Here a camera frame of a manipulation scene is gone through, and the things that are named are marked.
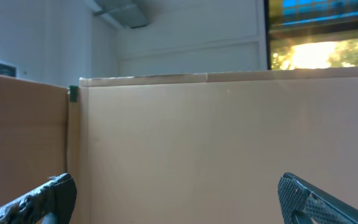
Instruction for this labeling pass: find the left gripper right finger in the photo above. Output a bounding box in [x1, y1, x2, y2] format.
[278, 172, 358, 224]

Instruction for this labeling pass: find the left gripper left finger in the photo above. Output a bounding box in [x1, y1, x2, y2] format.
[0, 173, 77, 224]

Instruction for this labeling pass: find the brown cardboard side panel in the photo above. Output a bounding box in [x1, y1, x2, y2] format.
[0, 75, 81, 207]

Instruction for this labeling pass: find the beige cardboard panel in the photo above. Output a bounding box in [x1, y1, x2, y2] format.
[80, 67, 358, 223]

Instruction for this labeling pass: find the window with sunlight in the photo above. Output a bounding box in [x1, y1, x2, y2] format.
[264, 0, 358, 70]

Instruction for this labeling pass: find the grey ceiling duct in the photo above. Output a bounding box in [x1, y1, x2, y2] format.
[85, 0, 150, 29]

